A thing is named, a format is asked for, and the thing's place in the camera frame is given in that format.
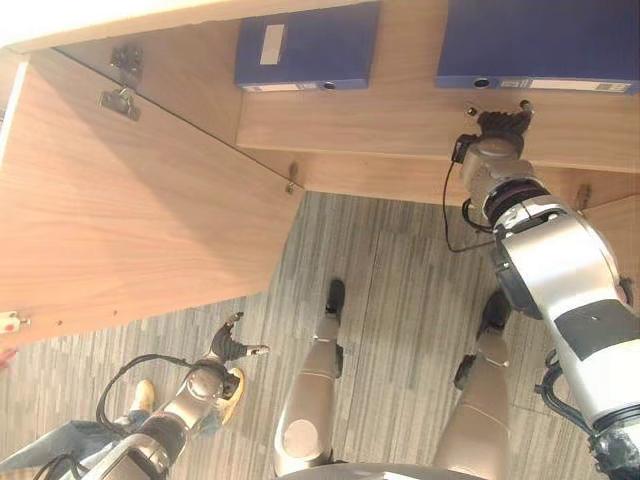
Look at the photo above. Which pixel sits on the tan person's shoe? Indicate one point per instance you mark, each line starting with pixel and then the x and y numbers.
pixel 235 400
pixel 145 395

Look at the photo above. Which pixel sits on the large blue box folder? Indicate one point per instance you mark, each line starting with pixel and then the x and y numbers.
pixel 540 40

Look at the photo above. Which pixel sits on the large metal door hinge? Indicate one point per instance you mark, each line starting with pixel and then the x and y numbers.
pixel 122 97

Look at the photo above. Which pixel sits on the wooden cabinet door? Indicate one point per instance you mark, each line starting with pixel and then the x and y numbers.
pixel 125 225

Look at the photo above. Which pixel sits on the robot leg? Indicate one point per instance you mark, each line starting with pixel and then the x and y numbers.
pixel 482 400
pixel 312 390

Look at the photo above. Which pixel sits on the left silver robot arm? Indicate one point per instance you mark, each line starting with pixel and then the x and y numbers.
pixel 195 390

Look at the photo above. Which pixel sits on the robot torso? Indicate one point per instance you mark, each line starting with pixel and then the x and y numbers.
pixel 365 471

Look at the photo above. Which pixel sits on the white door latch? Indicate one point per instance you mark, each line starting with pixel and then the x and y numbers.
pixel 10 321

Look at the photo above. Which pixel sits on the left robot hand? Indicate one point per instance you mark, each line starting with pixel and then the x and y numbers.
pixel 227 345

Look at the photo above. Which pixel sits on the robot left leg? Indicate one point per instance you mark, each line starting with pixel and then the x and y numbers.
pixel 312 390

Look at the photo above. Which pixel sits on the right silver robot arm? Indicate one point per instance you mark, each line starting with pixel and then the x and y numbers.
pixel 555 260

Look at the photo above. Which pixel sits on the person's leg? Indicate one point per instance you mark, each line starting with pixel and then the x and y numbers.
pixel 65 442

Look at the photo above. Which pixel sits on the robot right leg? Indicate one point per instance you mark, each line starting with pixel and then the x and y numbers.
pixel 482 400

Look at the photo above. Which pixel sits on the small metal door hinge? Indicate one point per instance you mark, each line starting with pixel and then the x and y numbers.
pixel 292 177

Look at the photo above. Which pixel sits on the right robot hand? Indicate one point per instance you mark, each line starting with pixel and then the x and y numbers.
pixel 502 125

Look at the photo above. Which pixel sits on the wooden office cabinet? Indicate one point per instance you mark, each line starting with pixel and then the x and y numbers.
pixel 360 130

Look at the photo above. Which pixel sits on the blue box folder white label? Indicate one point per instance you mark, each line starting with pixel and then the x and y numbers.
pixel 320 45

